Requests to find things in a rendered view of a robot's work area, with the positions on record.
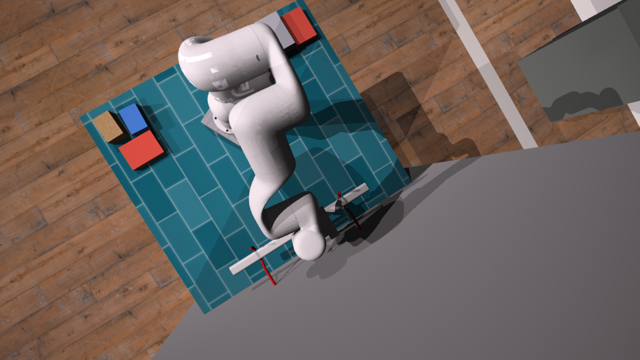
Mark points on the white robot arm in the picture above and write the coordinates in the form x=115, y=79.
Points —
x=239, y=71

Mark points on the tan cardboard box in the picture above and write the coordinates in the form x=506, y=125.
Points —
x=110, y=127

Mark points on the blue box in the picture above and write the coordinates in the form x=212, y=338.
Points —
x=135, y=119

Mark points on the red rectangular block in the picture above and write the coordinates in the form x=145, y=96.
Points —
x=298, y=26
x=142, y=150

